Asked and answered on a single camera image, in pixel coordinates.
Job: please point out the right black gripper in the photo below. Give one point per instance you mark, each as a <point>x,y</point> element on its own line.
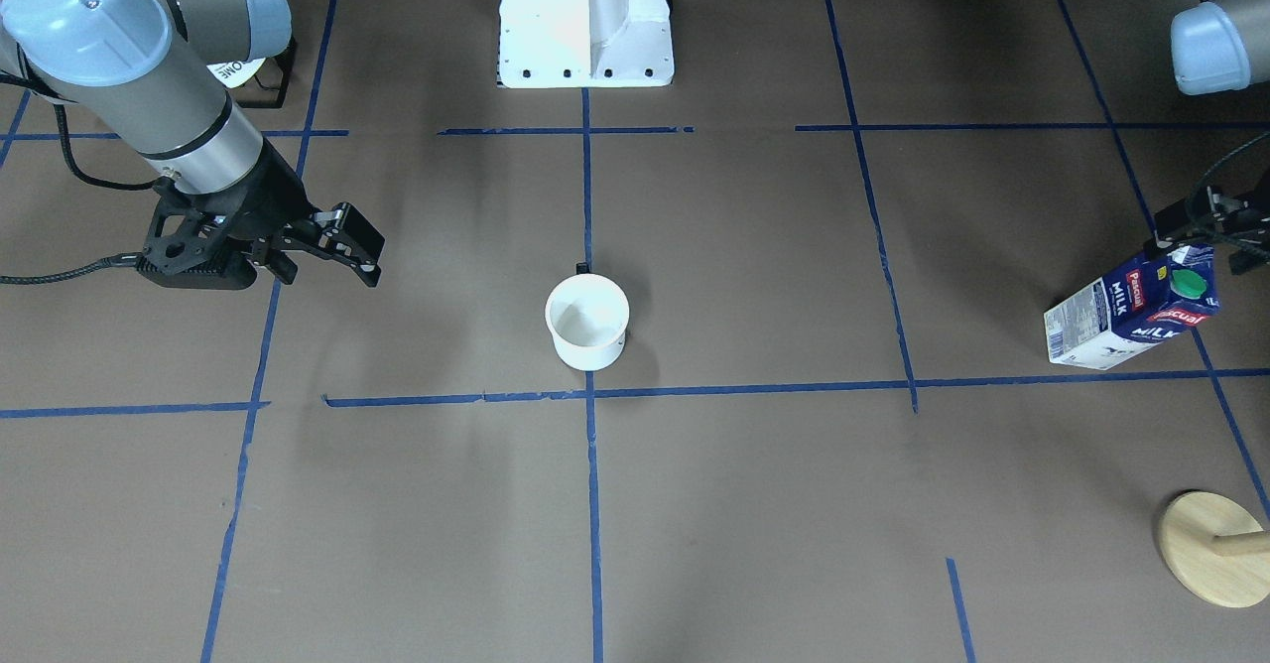
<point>271,198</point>

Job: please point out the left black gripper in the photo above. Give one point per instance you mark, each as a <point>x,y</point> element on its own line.
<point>1246,260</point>

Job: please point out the blue Pascual milk carton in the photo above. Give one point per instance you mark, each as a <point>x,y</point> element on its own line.
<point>1130,309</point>

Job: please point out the white smiley face mug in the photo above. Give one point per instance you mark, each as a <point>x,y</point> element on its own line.
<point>588,318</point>

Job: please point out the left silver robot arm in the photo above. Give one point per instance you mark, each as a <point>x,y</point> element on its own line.
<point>1218,46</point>

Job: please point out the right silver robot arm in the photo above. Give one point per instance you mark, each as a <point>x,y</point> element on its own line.
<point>141,67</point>

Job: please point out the white ribbed HOME mug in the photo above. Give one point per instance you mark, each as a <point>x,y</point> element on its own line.
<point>235,73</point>

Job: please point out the wooden mug tree stand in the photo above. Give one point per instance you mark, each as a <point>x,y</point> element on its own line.
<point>1215,548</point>

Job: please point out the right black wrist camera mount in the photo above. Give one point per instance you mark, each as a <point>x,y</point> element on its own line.
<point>185,249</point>

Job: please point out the black wire mug rack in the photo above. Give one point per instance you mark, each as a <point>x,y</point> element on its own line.
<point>269,88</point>

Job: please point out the white pedestal column base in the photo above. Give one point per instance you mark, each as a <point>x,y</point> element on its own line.
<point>552,44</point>

